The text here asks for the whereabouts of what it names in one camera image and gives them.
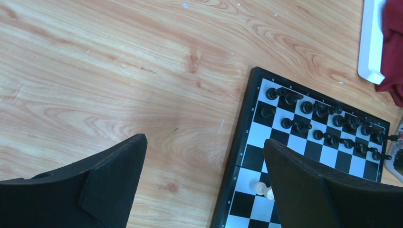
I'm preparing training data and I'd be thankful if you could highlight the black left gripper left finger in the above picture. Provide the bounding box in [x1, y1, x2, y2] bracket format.
[0, 133, 148, 228]

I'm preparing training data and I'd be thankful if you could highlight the red t-shirt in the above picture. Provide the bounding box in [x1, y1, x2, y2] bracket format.
[375, 0, 403, 107]

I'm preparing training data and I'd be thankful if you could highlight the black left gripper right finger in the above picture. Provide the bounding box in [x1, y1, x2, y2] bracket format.
[264, 139, 403, 228]

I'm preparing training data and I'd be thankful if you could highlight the white chess pawn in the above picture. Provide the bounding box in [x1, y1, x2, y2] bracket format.
[253, 181, 274, 200]

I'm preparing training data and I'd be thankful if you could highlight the white clothes rack stand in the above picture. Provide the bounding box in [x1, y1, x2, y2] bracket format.
[357, 0, 386, 85]

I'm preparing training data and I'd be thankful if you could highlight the black white chess board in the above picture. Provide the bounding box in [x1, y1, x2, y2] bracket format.
[211, 67, 390, 228]

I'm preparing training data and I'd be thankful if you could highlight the black chess piece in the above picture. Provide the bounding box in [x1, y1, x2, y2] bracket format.
[266, 87, 287, 100]

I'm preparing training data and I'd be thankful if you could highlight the black chess pawn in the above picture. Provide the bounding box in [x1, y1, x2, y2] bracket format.
[259, 107, 276, 118]

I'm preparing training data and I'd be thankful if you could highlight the yellow metal tin box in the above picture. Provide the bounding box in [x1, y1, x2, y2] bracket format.
[384, 119, 403, 182]

